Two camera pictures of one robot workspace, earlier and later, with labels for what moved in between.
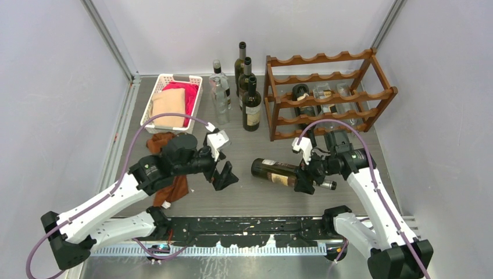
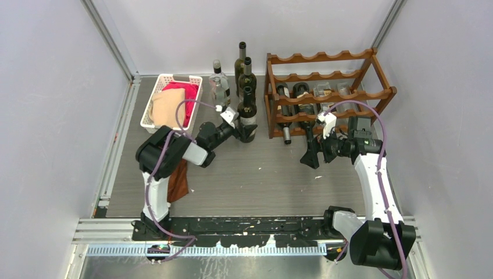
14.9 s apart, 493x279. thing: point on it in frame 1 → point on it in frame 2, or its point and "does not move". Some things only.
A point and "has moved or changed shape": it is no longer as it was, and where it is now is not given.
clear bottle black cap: [219, 83] does not move
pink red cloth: [190, 92] does not move
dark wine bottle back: [239, 66] does not move
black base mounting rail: [246, 231] does not move
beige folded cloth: [168, 101] does not move
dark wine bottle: [252, 107] has moved or changed shape
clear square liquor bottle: [324, 90] does not move
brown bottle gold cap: [283, 174] → [286, 110]
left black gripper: [226, 175] → [245, 132]
